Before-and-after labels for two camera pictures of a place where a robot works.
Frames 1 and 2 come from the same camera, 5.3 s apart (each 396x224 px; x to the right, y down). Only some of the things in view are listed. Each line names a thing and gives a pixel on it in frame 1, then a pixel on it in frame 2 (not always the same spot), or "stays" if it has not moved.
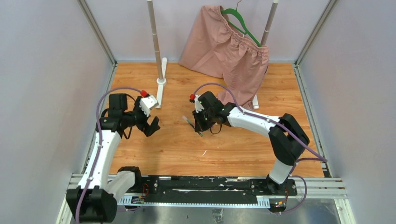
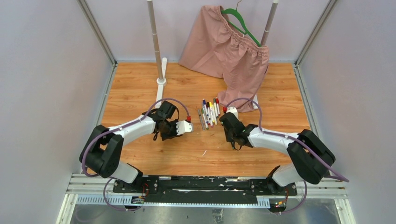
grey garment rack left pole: x=151 y=10 stays
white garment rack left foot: x=161 y=81 stays
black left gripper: x=148 y=130 → x=165 y=136
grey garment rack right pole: x=269 y=22 stays
